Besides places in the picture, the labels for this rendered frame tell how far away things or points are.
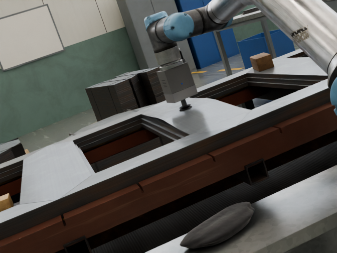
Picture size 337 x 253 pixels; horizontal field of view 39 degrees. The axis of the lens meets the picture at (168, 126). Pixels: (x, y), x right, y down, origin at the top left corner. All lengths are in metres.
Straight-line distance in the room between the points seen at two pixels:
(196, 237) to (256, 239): 0.13
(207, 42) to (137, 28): 1.55
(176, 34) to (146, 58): 8.04
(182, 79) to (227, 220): 0.56
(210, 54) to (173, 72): 8.53
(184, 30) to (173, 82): 0.19
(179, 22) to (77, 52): 8.32
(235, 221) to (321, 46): 0.42
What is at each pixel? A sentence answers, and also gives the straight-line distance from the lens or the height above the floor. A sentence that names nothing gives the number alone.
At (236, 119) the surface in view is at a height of 0.86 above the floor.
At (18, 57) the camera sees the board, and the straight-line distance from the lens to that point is 9.38.
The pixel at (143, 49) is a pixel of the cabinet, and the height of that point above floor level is 0.76.
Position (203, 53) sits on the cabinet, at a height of 0.27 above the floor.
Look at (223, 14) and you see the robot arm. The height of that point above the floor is 1.11.
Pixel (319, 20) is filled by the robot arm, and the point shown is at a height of 1.07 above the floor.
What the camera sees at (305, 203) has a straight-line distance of 1.10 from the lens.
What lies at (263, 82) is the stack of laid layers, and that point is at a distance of 1.75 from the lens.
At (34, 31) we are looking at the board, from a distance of 9.47.
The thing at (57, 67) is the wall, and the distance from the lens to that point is 9.50.
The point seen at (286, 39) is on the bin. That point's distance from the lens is 6.26.
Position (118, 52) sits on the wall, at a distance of 9.84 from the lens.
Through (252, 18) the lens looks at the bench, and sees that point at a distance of 4.56.
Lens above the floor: 1.15
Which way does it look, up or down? 12 degrees down
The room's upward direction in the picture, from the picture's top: 19 degrees counter-clockwise
